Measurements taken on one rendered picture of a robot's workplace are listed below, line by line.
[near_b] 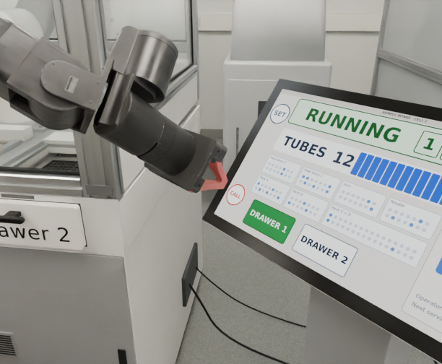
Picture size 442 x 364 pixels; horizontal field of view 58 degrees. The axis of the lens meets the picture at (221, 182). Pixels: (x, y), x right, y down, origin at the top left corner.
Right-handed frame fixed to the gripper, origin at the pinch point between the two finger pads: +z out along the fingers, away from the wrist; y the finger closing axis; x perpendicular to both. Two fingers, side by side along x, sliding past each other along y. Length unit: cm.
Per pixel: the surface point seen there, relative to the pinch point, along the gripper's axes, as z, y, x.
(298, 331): 132, 41, 33
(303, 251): 15.0, -7.9, 2.9
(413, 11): 130, 62, -133
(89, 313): 27, 43, 41
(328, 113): 14.9, -0.3, -19.6
